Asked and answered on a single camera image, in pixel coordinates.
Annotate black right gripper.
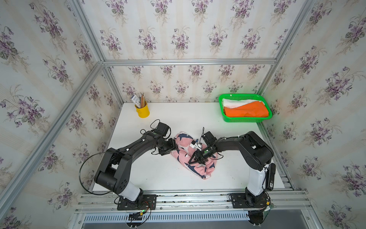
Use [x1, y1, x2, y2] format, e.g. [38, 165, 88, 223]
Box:
[187, 145, 213, 164]

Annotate pink patterned garment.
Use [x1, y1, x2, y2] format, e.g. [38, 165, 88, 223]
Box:
[170, 132, 218, 180]

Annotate white shorts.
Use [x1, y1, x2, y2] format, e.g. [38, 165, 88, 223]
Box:
[222, 99, 264, 109]

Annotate orange cloth garment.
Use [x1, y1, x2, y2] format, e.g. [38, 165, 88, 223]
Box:
[224, 101, 269, 118]

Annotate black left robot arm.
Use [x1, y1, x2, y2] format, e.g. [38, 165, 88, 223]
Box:
[94, 122, 177, 204]

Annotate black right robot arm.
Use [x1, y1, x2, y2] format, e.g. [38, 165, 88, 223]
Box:
[188, 131, 276, 207]

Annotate yellow pencil cup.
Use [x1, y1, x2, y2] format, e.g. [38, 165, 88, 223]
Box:
[135, 102, 150, 118]

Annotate wooden pencils bundle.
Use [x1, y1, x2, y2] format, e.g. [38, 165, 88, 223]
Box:
[140, 93, 145, 108]

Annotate green plastic basket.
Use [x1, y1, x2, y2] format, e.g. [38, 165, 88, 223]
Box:
[218, 94, 272, 123]

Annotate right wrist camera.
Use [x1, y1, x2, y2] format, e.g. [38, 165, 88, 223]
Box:
[191, 140, 202, 149]

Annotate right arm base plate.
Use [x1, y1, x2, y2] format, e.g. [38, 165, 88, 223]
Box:
[229, 192, 270, 209]

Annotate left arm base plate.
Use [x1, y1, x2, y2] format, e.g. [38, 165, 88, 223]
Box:
[117, 194, 157, 210]

